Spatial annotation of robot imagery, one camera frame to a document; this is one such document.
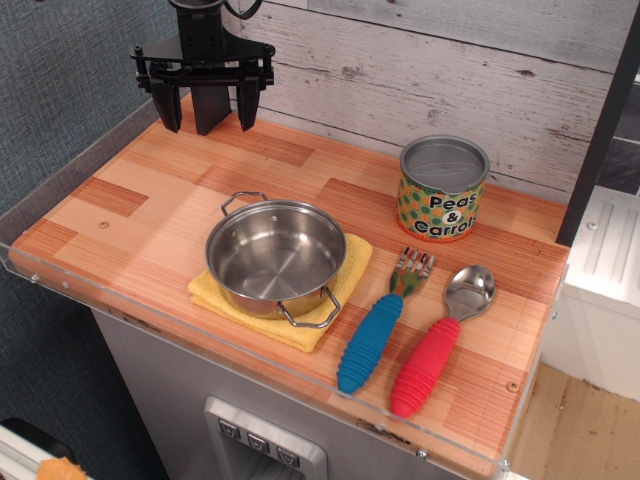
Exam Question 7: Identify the silver dispenser button panel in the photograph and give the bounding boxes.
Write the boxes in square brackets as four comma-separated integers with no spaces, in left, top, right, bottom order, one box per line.
[204,396,329,479]

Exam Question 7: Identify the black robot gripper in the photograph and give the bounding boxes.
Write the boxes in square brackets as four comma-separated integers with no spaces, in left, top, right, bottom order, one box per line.
[130,9,275,133]

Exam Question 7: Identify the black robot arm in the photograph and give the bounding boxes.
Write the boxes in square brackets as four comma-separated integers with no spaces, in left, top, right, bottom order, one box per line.
[131,1,275,135]

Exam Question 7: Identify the stainless steel pot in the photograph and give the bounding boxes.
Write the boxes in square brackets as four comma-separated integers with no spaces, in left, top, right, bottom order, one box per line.
[205,191,347,329]

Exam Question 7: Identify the red handled metal spoon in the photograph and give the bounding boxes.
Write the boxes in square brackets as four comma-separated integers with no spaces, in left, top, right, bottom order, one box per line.
[390,265,495,418]

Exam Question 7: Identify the peas and carrots toy can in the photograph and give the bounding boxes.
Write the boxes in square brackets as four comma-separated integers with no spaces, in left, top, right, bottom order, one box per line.
[396,135,490,243]

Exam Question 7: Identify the grey toy fridge cabinet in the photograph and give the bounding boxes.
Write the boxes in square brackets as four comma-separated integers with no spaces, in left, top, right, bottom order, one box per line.
[93,310,458,479]

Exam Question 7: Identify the dark grey vertical post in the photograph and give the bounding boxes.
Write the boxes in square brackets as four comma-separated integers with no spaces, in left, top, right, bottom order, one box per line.
[190,86,231,135]

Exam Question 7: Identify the yellow folded cloth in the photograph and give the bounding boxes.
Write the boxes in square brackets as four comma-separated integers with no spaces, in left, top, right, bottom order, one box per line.
[187,234,373,353]

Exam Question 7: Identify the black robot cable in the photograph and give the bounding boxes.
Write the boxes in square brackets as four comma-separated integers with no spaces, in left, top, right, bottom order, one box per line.
[223,0,265,21]

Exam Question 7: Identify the white toy sink unit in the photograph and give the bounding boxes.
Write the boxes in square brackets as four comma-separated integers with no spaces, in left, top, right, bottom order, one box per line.
[542,186,639,400]

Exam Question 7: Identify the blue handled metal fork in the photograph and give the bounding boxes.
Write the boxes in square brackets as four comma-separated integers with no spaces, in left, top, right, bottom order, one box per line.
[336,247,435,394]

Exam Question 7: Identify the dark right frame post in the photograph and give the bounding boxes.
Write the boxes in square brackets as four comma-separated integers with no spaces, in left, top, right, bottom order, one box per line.
[556,7,639,247]

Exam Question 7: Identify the clear acrylic table guard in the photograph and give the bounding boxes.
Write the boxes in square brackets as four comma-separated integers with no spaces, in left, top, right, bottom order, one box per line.
[1,112,568,479]

